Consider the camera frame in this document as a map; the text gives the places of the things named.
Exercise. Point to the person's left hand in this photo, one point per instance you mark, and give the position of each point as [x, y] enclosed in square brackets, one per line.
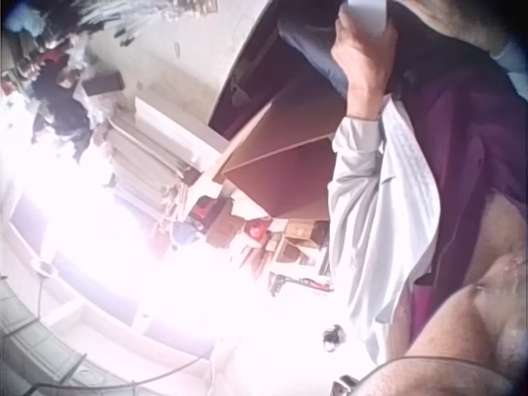
[365, 68]

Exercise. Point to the stack of flat cartons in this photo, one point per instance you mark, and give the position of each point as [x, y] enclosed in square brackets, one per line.
[152, 165]

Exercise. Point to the rack of hanging items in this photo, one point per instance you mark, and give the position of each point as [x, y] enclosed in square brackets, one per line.
[82, 24]

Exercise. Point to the small brown box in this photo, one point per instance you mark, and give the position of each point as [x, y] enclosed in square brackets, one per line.
[104, 84]

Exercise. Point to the black and white object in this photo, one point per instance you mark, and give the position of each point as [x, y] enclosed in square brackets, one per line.
[344, 384]

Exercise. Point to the person's right hand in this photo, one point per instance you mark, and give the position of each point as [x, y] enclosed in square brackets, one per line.
[453, 18]

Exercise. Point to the person's left fingers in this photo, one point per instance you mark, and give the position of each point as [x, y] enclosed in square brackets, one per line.
[343, 35]

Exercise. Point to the red and black tool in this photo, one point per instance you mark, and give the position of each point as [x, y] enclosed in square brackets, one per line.
[303, 284]

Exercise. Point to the white window frame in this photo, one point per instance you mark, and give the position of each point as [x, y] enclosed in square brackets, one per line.
[82, 305]

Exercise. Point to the blue cloth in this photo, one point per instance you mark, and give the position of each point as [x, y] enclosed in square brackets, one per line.
[307, 49]

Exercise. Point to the small black object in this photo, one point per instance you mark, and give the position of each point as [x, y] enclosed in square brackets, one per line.
[331, 335]

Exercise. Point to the heap of small boxes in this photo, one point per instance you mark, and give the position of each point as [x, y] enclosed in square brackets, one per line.
[268, 239]

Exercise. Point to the dark round table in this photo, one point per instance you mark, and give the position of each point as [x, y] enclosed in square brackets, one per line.
[251, 70]

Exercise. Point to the brown cardboard box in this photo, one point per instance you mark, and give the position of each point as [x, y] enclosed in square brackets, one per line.
[284, 165]

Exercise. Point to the dark clothing heap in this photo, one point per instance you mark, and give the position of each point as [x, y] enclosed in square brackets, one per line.
[62, 111]

